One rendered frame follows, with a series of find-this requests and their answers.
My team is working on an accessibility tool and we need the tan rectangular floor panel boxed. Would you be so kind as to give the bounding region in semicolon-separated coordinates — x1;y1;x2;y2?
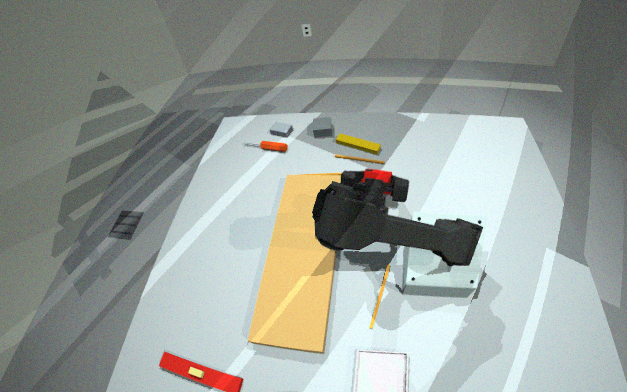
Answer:
248;175;341;354

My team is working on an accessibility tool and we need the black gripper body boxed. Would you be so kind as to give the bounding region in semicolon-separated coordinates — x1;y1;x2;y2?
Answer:
341;170;410;203

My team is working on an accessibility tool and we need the orange-handled awl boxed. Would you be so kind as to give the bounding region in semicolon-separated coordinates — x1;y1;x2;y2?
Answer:
244;141;287;152

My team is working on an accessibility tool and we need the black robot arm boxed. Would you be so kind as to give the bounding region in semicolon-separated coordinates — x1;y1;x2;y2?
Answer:
312;181;483;266

